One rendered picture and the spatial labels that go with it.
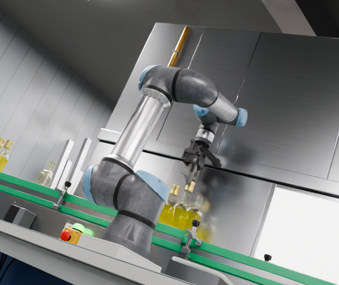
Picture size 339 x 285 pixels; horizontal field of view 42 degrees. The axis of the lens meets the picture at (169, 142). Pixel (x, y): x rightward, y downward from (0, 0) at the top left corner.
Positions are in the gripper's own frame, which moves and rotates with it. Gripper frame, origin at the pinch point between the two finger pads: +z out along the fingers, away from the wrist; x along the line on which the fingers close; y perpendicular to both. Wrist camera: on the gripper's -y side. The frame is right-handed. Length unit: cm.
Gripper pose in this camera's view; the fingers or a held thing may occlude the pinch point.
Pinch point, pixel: (191, 184)
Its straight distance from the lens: 186.4
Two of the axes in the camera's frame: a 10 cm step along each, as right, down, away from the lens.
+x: -3.3, -4.6, -8.2
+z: -3.7, 8.7, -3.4
